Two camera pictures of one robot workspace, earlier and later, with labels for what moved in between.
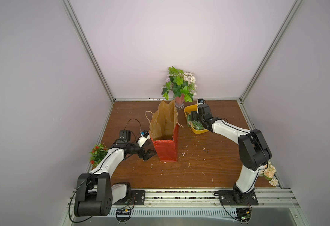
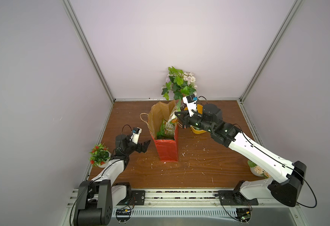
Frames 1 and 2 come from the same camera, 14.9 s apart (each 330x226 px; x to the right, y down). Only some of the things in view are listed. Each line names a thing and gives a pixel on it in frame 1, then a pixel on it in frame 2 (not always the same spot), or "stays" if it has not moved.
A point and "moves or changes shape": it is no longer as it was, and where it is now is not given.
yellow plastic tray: x=192 y=108 stays
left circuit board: x=123 y=214 stays
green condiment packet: x=189 y=122 moves or changes shape
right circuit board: x=243 y=214 stays
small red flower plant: x=97 y=154 stays
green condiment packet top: x=197 y=125 moves or changes shape
